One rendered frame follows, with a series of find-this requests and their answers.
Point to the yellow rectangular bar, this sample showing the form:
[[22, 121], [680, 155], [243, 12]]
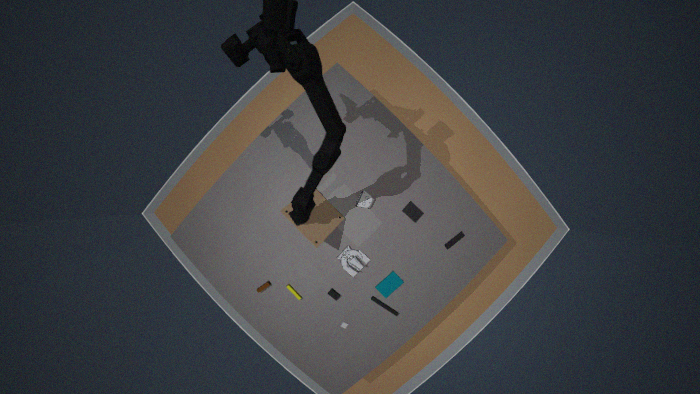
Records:
[[297, 295]]

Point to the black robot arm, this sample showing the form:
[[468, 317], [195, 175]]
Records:
[[303, 62]]

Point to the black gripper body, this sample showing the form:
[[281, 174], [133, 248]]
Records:
[[236, 52]]

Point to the teal flat rectangular plate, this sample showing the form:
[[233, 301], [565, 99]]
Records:
[[389, 284]]

